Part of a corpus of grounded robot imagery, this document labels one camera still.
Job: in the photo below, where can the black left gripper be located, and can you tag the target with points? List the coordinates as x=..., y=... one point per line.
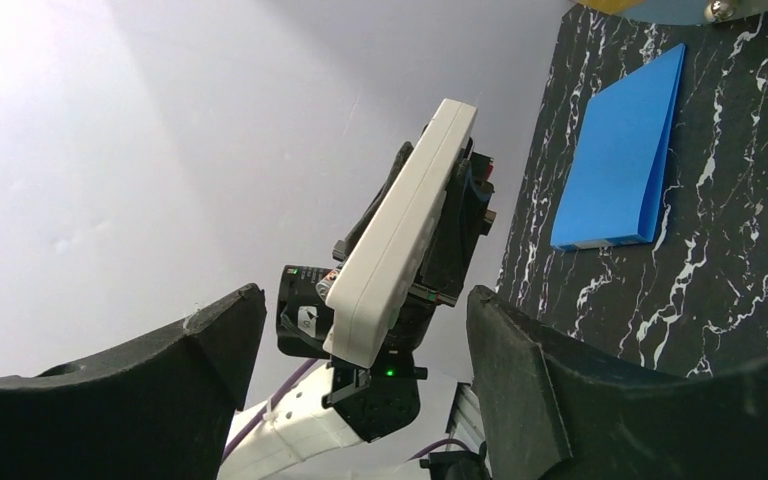
x=464, y=217

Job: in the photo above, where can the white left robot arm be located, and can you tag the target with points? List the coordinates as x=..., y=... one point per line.
x=330, y=404

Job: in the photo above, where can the aluminium frame rail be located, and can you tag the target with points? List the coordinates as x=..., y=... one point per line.
x=465, y=421

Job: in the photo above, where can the white remote control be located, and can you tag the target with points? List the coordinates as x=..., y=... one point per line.
x=375, y=279

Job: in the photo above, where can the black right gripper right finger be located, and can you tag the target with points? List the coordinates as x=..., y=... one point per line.
x=554, y=407

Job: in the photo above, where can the cream round drawer cabinet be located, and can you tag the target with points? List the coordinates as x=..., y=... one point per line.
x=679, y=12

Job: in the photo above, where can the blue folded booklet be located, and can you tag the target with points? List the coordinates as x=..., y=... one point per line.
x=612, y=194

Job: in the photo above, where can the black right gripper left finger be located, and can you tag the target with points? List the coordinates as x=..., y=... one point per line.
x=158, y=406

